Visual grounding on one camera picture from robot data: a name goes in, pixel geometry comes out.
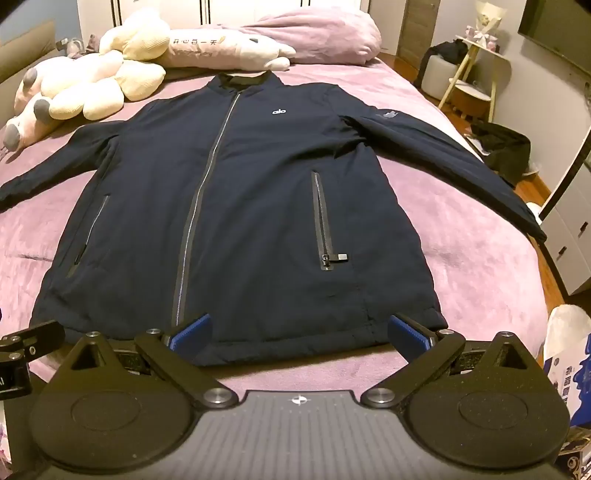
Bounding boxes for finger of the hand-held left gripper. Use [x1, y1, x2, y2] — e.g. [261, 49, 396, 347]
[0, 322, 65, 366]

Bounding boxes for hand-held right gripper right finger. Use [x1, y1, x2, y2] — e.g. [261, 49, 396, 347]
[360, 315, 528, 410]

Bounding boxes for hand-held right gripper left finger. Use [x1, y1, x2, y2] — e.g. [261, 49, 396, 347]
[71, 314, 236, 410]

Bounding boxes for navy zip jacket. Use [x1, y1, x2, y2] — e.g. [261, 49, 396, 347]
[0, 73, 548, 367]

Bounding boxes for black clothes on stool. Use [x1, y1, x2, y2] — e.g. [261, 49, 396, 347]
[412, 40, 470, 88]

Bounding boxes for purple bed blanket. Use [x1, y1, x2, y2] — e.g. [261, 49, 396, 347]
[0, 51, 550, 462]

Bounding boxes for white blue plastic bag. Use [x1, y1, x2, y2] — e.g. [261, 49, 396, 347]
[542, 304, 591, 431]

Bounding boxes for white drawer cabinet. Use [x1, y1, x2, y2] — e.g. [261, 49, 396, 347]
[537, 150, 591, 297]

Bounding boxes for black bag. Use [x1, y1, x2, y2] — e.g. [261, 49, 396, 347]
[470, 121, 533, 186]

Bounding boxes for white side table wooden legs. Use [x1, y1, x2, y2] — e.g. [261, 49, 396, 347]
[438, 36, 505, 123]

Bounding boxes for pink plush toy grey paws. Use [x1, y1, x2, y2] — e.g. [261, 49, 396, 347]
[2, 50, 127, 149]

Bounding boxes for cream flower plush toy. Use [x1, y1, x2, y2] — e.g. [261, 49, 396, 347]
[48, 60, 168, 121]

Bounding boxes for white round stool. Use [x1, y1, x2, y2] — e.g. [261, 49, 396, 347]
[422, 58, 472, 99]

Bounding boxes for brown headboard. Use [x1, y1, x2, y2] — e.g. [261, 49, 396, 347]
[0, 34, 63, 86]

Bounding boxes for long printed plush pillow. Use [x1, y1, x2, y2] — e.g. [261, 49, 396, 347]
[163, 28, 297, 73]

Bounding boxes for wooden door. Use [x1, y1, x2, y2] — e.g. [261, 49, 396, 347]
[396, 0, 469, 70]

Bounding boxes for pink pillow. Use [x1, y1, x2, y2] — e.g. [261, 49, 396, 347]
[238, 6, 382, 66]

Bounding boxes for wrapped flower bouquet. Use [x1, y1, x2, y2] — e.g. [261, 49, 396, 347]
[465, 0, 503, 51]

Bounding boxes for wall television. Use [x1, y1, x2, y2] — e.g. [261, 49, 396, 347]
[517, 0, 591, 89]

